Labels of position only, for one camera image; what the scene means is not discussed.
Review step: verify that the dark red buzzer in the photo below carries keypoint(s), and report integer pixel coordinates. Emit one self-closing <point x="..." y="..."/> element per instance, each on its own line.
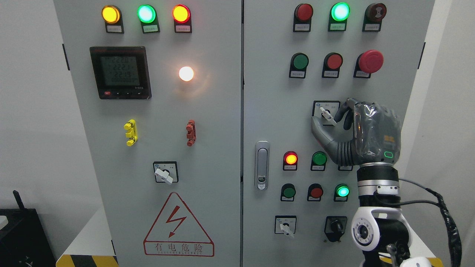
<point x="374" y="14"/>

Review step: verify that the green indicator middle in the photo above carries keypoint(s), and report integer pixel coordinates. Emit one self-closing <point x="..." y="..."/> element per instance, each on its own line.
<point x="318" y="161"/>

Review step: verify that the red terminal clip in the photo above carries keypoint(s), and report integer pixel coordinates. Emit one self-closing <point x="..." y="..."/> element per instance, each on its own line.
<point x="191" y="132"/>

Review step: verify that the electric danger warning sticker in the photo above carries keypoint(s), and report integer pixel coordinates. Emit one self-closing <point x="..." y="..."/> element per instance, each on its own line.
<point x="177" y="232"/>

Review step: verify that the black key selector switch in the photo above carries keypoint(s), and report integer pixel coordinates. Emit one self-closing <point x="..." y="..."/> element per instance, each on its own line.
<point x="335" y="227"/>

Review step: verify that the red push button lower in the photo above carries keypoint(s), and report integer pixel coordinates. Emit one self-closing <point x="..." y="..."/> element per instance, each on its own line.
<point x="315" y="192"/>

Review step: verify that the gray cabinet left door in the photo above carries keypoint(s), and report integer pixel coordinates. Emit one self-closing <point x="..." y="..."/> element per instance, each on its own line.
<point x="209" y="171"/>

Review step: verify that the red emergency stop button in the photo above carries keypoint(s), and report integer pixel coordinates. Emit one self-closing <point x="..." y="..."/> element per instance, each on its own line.
<point x="368" y="63"/>

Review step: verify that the digital power meter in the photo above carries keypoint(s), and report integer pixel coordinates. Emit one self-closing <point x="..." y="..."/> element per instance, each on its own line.
<point x="121" y="72"/>

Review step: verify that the green lit push button lower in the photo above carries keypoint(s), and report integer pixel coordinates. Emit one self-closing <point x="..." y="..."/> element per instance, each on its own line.
<point x="341" y="193"/>

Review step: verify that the red lit indicator middle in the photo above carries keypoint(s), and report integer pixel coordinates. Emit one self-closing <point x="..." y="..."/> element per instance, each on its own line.
<point x="290" y="161"/>

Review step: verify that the gray cabinet right door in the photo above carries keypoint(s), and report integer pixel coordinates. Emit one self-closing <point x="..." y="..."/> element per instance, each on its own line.
<point x="278" y="109"/>

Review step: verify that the black box with antenna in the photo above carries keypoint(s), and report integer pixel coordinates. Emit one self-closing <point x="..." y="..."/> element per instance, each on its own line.
<point x="23" y="242"/>

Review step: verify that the green lit indicator top right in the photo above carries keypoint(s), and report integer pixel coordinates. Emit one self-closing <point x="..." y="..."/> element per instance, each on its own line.
<point x="338" y="16"/>

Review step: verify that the silver door handle lock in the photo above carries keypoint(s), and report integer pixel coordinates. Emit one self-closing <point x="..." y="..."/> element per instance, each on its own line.
<point x="262" y="164"/>

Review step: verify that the gray robotic right hand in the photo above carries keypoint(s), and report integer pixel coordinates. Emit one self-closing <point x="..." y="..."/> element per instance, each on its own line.
<point x="377" y="134"/>

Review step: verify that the white glowing lamp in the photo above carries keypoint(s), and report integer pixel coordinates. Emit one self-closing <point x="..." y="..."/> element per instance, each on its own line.
<point x="186" y="73"/>

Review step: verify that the yellow terminal clip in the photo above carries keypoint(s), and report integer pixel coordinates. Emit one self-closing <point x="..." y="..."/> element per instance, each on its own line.
<point x="131" y="132"/>

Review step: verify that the yellow indicator light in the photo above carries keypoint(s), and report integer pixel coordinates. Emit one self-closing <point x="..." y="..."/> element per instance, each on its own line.
<point x="113" y="19"/>

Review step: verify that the green indicator light left door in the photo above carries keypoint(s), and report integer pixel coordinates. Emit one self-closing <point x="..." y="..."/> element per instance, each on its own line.
<point x="148" y="19"/>

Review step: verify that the red lit indicator light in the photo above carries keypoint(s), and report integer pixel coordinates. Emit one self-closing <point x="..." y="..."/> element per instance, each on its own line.
<point x="182" y="19"/>

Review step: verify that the red indicator light top right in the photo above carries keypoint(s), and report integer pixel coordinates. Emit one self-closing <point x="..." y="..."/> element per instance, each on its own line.
<point x="302" y="18"/>

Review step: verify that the green push button upper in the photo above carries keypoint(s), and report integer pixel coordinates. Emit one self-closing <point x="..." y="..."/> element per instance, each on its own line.
<point x="298" y="65"/>

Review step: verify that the gray cabinet door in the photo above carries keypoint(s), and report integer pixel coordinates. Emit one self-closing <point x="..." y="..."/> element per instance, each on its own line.
<point x="278" y="109"/>
<point x="209" y="171"/>

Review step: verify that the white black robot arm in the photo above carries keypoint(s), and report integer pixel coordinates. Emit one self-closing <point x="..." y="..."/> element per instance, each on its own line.
<point x="378" y="227"/>

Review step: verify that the red push button upper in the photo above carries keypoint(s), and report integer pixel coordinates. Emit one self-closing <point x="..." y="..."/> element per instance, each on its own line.
<point x="331" y="66"/>

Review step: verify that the red push button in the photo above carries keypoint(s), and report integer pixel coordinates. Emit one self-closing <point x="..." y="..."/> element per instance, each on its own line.
<point x="315" y="192"/>
<point x="331" y="66"/>

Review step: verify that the left door gray rotary switch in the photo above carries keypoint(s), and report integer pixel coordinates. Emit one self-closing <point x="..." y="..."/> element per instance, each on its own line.
<point x="166" y="172"/>

